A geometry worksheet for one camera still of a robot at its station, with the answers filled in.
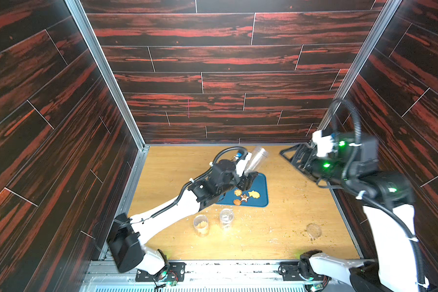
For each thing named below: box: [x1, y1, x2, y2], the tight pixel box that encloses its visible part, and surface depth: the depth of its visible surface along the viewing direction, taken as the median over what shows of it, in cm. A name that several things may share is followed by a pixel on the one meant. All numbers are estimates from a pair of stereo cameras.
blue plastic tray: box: [216, 172, 269, 207], surface depth 97 cm
